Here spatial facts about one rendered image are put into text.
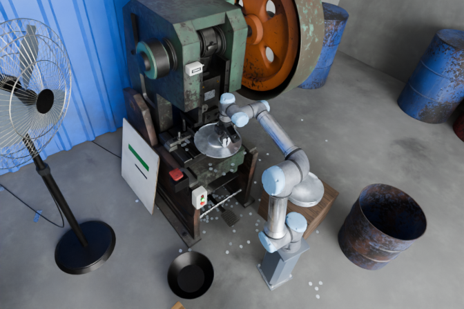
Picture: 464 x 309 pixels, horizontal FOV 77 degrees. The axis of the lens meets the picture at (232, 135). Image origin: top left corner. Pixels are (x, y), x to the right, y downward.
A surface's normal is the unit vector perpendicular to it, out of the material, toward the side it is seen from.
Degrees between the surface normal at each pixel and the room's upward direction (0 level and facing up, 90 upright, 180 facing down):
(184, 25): 45
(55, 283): 0
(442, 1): 90
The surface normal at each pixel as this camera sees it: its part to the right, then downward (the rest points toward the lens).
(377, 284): 0.08, -0.72
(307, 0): 0.55, -0.04
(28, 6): 0.65, 0.56
